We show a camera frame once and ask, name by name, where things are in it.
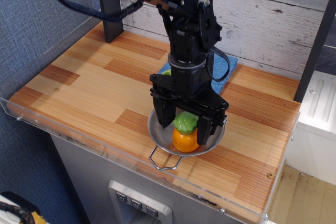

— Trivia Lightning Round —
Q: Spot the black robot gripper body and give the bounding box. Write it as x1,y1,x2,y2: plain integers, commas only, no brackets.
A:
150,56,230,127

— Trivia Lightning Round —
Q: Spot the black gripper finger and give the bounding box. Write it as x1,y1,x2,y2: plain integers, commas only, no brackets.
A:
153,97,176,128
197,115,218,145

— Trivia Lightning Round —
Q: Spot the orange toy carrot green top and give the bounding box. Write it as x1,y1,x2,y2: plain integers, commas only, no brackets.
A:
172,111,199,153

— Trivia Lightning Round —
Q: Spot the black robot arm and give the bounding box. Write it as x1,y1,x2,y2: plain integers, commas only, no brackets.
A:
136,0,228,145

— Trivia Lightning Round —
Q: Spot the clear acrylic table guard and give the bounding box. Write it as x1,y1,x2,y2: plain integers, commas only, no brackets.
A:
1,4,307,223

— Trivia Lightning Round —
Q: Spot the silver toy fridge cabinet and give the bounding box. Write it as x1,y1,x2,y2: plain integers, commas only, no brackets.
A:
52,135,259,223

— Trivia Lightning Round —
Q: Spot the silver water dispenser panel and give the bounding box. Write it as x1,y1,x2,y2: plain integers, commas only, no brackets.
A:
108,179,173,223

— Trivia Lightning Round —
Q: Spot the white toy appliance top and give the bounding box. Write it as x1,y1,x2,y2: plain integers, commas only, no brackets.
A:
298,71,335,134

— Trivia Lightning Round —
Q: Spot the yellow object bottom corner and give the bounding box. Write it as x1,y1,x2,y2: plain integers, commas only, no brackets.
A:
31,212,47,224

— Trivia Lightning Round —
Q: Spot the grey spatula green handle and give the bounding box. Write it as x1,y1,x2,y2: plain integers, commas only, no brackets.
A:
162,69,171,76

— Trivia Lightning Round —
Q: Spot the steel bowl with wire handles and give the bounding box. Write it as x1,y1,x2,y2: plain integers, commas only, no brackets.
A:
148,110,225,170

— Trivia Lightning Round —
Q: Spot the dark left frame post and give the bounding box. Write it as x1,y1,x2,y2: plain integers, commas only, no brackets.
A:
99,0,124,43

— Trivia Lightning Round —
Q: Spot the dark frame post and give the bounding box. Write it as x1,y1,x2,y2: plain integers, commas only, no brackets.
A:
99,0,124,43
284,0,335,102

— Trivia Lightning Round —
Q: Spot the dark right frame post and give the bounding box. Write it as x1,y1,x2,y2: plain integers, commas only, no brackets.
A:
284,0,335,102

